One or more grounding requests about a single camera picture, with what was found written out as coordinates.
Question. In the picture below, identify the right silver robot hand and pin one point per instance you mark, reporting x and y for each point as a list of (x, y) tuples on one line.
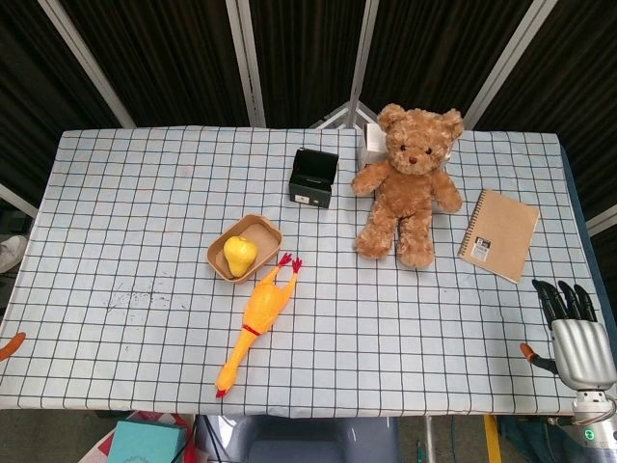
[(576, 347)]

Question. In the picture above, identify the brown teddy bear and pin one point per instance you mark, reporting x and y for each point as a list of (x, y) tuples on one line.
[(409, 183)]

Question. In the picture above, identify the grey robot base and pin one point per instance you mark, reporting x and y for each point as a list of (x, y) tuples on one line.
[(320, 439)]

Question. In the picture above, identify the brown spiral notebook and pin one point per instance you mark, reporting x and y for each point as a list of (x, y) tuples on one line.
[(499, 235)]

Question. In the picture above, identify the white box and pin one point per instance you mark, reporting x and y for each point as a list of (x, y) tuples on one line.
[(371, 144)]

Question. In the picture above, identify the black open box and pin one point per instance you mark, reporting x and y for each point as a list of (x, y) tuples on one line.
[(312, 179)]

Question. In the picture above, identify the yellow rubber chicken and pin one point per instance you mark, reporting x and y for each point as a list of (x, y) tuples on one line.
[(260, 313)]

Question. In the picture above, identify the brown paper tray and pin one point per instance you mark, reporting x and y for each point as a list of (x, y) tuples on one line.
[(245, 248)]

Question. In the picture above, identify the yellow pear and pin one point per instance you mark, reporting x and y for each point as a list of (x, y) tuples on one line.
[(238, 254)]

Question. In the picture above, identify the teal box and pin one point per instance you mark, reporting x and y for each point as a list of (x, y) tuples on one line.
[(144, 441)]

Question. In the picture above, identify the checkered tablecloth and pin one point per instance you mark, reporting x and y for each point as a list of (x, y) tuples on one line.
[(144, 217)]

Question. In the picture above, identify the white shoe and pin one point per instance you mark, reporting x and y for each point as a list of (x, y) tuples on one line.
[(10, 252)]

